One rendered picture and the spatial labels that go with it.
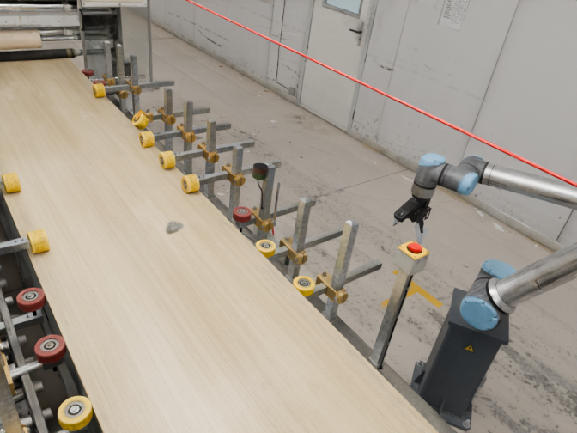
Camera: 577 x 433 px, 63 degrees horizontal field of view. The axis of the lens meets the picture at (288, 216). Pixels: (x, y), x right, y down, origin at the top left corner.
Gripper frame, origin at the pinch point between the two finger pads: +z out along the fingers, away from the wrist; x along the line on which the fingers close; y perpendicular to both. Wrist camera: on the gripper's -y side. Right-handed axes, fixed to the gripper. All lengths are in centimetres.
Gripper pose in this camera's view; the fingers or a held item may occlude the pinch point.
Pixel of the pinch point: (404, 235)
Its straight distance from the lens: 204.8
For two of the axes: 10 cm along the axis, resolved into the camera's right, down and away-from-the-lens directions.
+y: 7.9, -2.5, 5.6
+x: -6.0, -5.0, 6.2
